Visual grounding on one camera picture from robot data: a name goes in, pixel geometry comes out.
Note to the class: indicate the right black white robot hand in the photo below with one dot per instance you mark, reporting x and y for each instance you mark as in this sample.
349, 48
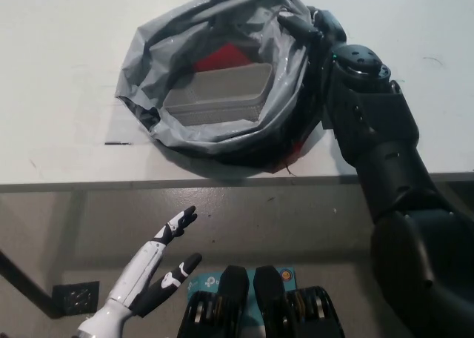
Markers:
326, 24

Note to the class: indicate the thin black tape strip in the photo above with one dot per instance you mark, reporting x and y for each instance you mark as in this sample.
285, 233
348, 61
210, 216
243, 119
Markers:
118, 144

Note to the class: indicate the black table leg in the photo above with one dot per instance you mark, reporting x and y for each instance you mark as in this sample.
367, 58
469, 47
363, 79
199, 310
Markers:
26, 282

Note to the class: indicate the grey perforated rectangular basket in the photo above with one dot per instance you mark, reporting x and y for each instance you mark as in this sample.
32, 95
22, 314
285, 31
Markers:
226, 84

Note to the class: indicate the red item inside bag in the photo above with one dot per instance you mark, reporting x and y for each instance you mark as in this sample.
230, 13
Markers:
222, 58

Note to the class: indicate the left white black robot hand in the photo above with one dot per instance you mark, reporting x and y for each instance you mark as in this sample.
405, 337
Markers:
137, 275

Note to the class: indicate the grey plastic bag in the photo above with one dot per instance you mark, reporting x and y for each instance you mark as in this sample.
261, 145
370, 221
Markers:
166, 30

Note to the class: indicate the dark thread piece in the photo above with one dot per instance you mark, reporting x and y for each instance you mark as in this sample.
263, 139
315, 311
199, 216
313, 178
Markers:
290, 172

